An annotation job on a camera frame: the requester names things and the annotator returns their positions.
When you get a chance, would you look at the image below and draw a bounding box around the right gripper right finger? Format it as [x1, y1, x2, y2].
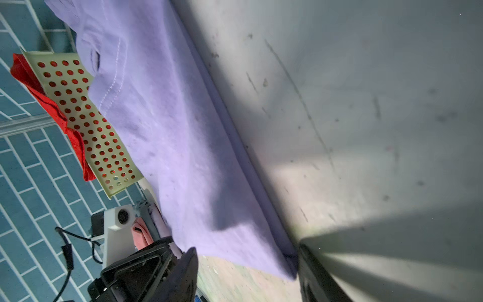
[298, 244, 352, 302]

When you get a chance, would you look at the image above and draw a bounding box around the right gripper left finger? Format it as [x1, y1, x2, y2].
[150, 247, 199, 302]

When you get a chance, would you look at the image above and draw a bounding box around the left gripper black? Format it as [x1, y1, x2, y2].
[88, 236, 177, 301]

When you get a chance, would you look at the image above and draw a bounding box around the purple t shirt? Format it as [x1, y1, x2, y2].
[47, 1, 297, 281]

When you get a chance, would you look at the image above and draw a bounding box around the folded pink t shirt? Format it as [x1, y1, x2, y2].
[131, 217, 154, 250]

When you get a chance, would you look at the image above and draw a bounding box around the pale green plastic basket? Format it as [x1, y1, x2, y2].
[22, 52, 143, 198]

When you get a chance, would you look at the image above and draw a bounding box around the red t shirt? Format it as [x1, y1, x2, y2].
[10, 54, 96, 181]

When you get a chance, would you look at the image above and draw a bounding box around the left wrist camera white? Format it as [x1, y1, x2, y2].
[91, 205, 137, 268]

